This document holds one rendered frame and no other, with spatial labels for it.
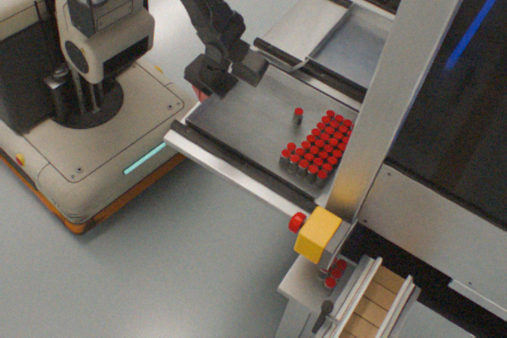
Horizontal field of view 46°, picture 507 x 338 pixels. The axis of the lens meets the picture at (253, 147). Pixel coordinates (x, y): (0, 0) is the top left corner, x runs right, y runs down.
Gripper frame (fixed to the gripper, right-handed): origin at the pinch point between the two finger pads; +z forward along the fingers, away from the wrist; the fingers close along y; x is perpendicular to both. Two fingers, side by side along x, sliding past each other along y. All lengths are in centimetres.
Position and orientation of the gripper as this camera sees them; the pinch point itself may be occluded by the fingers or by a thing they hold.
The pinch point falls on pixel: (202, 98)
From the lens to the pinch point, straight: 134.6
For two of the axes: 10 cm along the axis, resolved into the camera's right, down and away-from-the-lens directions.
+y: 8.0, 6.0, -0.8
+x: 5.3, -6.3, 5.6
